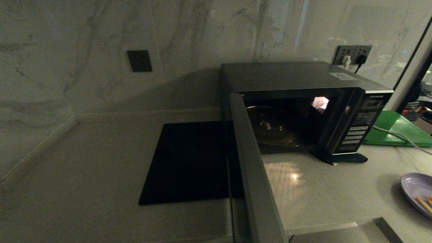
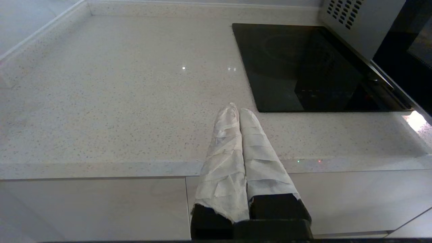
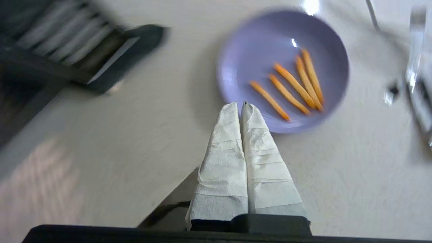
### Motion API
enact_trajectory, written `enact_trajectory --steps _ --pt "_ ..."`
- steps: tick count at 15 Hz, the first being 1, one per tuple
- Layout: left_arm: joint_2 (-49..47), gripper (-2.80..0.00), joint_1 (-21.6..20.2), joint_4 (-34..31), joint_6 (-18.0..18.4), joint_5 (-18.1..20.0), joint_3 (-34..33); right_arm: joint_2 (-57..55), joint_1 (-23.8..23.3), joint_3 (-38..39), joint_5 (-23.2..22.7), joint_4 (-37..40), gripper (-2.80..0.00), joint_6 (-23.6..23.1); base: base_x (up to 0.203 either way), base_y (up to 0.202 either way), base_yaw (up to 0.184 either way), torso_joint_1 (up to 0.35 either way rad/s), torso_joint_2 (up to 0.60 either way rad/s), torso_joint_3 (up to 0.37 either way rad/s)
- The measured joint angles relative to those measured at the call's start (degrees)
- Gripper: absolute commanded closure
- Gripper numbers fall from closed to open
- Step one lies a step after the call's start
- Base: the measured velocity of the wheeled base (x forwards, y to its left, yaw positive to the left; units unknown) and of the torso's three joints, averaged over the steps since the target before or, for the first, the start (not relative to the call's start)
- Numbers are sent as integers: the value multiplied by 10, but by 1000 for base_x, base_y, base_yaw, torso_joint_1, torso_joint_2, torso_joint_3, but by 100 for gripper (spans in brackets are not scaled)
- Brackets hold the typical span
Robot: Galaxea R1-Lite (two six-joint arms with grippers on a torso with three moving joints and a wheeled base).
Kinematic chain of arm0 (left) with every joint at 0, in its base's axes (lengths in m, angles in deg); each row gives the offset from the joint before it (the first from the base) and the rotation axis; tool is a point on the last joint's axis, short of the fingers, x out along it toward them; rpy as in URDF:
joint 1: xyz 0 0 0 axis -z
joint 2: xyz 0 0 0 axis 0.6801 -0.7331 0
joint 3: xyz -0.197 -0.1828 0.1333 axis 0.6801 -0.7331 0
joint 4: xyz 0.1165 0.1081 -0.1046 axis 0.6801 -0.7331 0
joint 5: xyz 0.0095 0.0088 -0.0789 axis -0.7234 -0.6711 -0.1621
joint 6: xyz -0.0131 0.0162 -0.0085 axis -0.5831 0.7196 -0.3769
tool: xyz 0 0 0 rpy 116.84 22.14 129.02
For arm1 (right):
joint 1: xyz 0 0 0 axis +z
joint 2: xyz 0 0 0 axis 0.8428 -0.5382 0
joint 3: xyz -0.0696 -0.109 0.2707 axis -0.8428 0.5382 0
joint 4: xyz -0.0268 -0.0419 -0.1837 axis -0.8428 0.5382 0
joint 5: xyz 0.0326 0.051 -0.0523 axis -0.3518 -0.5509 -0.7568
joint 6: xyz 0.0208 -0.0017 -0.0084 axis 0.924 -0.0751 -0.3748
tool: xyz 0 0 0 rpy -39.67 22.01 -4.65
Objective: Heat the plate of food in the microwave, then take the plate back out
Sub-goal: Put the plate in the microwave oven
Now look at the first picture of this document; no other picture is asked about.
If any purple plastic plate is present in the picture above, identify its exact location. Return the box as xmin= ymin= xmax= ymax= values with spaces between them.
xmin=401 ymin=173 xmax=432 ymax=220

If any silver black microwave oven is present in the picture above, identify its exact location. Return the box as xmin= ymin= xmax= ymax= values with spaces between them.
xmin=220 ymin=61 xmax=395 ymax=162

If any black glass induction cooktop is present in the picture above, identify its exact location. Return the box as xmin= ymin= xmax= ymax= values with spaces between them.
xmin=138 ymin=121 xmax=244 ymax=205

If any black foam pad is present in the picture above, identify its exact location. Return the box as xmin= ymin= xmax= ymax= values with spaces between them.
xmin=310 ymin=150 xmax=368 ymax=166

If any black power plug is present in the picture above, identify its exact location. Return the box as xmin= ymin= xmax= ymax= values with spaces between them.
xmin=354 ymin=55 xmax=367 ymax=74

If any white cabinet front panel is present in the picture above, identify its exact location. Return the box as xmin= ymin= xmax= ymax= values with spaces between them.
xmin=289 ymin=223 xmax=394 ymax=243

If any green plastic cutting board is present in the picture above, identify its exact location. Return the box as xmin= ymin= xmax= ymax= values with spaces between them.
xmin=364 ymin=110 xmax=432 ymax=147

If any dark single wall socket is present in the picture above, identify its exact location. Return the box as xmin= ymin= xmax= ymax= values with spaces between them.
xmin=127 ymin=50 xmax=153 ymax=72

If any dark double wall socket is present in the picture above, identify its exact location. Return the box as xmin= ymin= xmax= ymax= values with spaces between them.
xmin=333 ymin=45 xmax=373 ymax=65

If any white power cable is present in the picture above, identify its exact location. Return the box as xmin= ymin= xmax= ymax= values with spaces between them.
xmin=373 ymin=126 xmax=432 ymax=156

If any metal wire basket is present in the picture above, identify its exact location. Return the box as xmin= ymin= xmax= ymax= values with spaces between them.
xmin=402 ymin=100 xmax=424 ymax=121

